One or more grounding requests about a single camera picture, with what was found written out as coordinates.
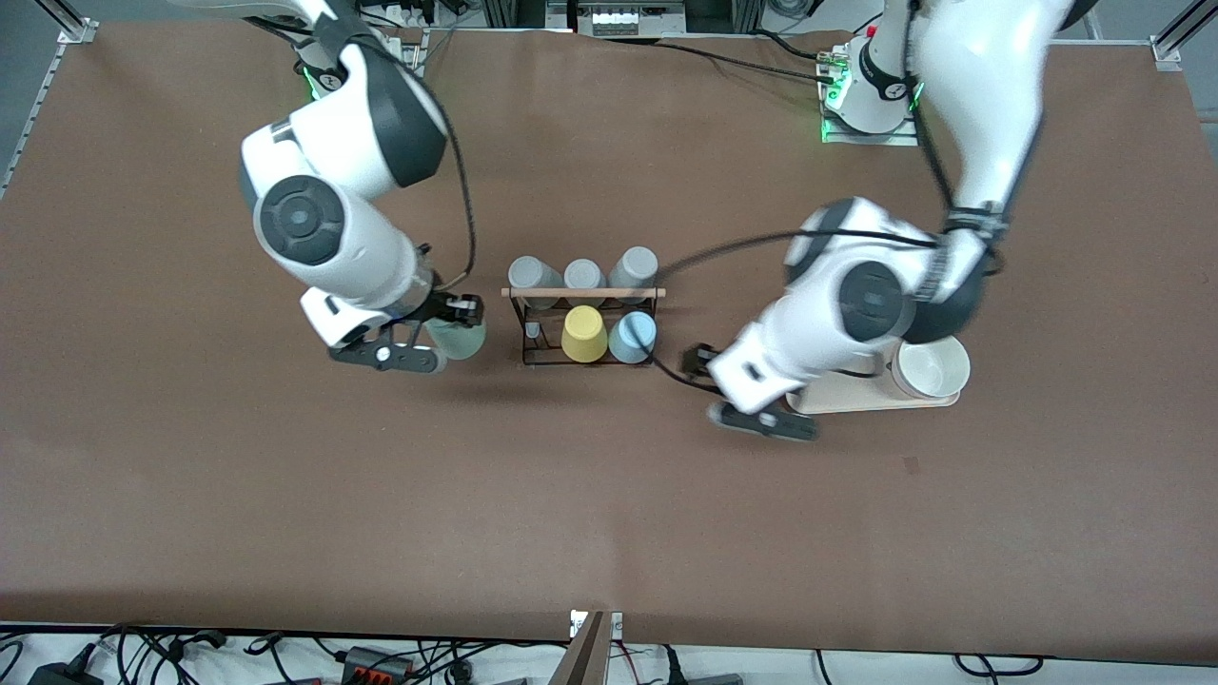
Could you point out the grey socket strip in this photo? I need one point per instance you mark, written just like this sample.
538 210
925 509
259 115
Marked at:
628 19

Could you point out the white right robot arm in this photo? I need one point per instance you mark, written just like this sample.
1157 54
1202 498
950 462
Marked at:
314 219

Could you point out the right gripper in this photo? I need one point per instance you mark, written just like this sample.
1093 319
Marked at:
442 309

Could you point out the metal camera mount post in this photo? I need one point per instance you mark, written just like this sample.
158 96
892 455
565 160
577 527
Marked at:
582 656

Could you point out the metal table corner bracket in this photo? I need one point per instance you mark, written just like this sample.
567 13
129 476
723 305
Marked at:
74 29
1166 52

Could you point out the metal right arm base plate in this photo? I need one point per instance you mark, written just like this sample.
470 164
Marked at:
411 48

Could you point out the grey cup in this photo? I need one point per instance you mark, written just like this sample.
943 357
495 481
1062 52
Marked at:
531 274
583 274
635 266

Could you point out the black power strip red switches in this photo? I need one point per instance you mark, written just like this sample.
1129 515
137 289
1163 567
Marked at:
379 664

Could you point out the pale green cup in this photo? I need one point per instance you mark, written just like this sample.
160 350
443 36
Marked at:
461 341

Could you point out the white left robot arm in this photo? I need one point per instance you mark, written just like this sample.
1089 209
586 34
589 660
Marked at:
980 95

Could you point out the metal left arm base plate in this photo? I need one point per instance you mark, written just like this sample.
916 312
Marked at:
871 139

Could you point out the black power adapter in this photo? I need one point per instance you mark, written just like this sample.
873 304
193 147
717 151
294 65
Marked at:
62 675

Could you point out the light blue cup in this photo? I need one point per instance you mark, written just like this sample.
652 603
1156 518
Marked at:
633 339

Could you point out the yellow cup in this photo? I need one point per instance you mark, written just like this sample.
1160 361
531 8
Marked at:
583 335

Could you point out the cream plastic tray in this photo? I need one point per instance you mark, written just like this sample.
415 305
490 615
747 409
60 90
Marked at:
856 396

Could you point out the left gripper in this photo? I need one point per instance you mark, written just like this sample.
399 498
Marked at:
701 362

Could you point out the white bowl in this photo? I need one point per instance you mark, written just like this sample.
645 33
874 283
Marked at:
937 369

